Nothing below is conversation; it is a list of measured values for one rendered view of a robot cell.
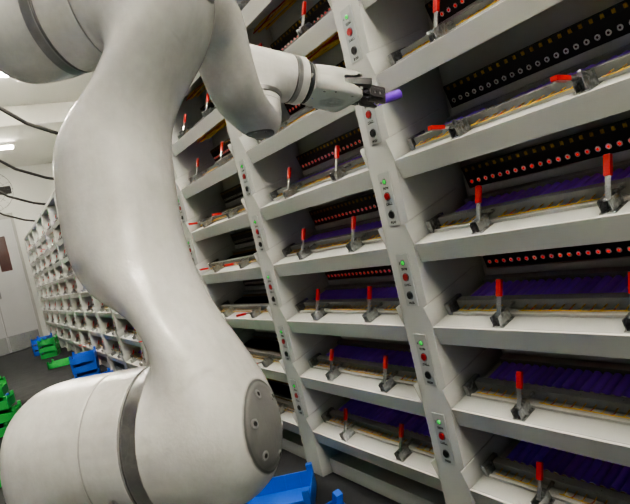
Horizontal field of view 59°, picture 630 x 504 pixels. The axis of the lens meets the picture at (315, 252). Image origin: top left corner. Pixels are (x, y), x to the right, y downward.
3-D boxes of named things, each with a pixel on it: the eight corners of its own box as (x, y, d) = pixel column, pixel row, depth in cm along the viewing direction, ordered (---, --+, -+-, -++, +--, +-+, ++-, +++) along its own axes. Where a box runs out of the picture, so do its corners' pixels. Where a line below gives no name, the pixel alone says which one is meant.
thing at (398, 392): (430, 418, 135) (406, 370, 132) (305, 387, 187) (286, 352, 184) (479, 369, 145) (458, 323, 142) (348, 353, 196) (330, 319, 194)
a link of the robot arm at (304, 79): (275, 109, 102) (290, 112, 103) (299, 94, 94) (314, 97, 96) (274, 65, 102) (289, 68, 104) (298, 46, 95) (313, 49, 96)
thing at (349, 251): (395, 264, 133) (370, 213, 131) (278, 276, 185) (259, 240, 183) (447, 226, 143) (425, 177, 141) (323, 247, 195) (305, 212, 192)
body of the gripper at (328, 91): (284, 110, 103) (335, 119, 109) (313, 91, 94) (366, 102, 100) (283, 70, 104) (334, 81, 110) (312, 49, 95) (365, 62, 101)
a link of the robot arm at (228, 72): (209, 50, 67) (293, 138, 95) (203, -68, 69) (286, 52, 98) (143, 67, 69) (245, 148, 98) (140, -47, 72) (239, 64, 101)
